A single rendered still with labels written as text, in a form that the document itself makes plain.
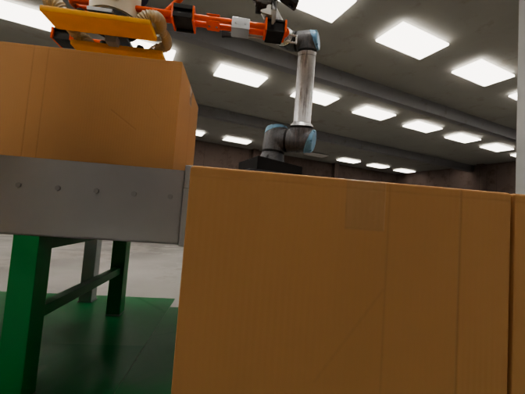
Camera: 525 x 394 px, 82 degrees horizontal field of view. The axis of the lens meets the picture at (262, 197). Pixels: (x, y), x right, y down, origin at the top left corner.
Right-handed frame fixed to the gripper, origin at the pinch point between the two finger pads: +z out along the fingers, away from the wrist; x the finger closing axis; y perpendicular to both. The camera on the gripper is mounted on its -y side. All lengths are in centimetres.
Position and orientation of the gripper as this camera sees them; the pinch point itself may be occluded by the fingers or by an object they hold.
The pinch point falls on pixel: (272, 30)
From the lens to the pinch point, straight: 136.1
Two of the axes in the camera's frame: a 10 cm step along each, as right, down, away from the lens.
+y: -9.9, -0.8, -1.0
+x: 1.1, -0.6, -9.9
